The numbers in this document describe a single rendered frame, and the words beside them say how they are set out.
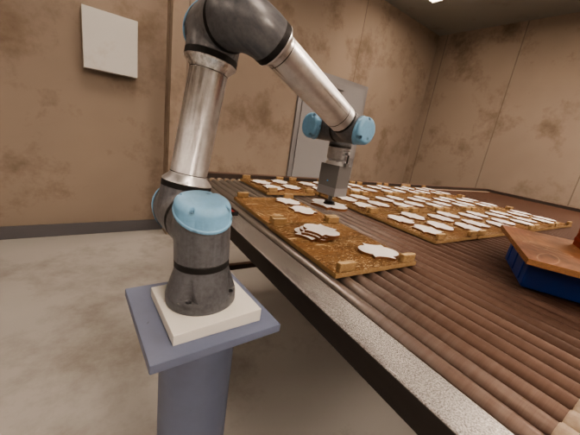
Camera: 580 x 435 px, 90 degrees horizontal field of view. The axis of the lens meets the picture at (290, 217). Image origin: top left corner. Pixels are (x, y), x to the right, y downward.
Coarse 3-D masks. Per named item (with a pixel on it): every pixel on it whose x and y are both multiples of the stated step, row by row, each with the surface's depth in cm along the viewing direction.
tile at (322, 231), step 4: (304, 224) 108; (308, 224) 108; (312, 224) 109; (316, 224) 110; (320, 224) 111; (304, 228) 106; (308, 228) 104; (312, 228) 105; (316, 228) 106; (320, 228) 106; (324, 228) 107; (328, 228) 108; (308, 232) 102; (312, 232) 102; (316, 232) 101; (320, 232) 101; (324, 232) 102; (328, 232) 103; (332, 232) 104; (336, 232) 104; (320, 236) 99; (324, 236) 100; (328, 236) 100; (332, 236) 100; (336, 236) 101
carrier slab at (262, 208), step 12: (240, 204) 139; (252, 204) 138; (264, 204) 141; (276, 204) 145; (300, 204) 153; (264, 216) 121; (288, 216) 127; (300, 216) 130; (312, 216) 133; (324, 216) 136
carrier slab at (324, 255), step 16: (272, 224) 112; (288, 224) 115; (336, 224) 125; (288, 240) 99; (304, 240) 100; (336, 240) 105; (352, 240) 108; (368, 240) 111; (320, 256) 88; (336, 256) 90; (352, 256) 92; (368, 256) 94; (336, 272) 79; (352, 272) 82; (368, 272) 85
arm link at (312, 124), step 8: (312, 112) 86; (304, 120) 88; (312, 120) 85; (320, 120) 85; (304, 128) 88; (312, 128) 85; (320, 128) 85; (328, 128) 83; (312, 136) 87; (320, 136) 88; (328, 136) 85
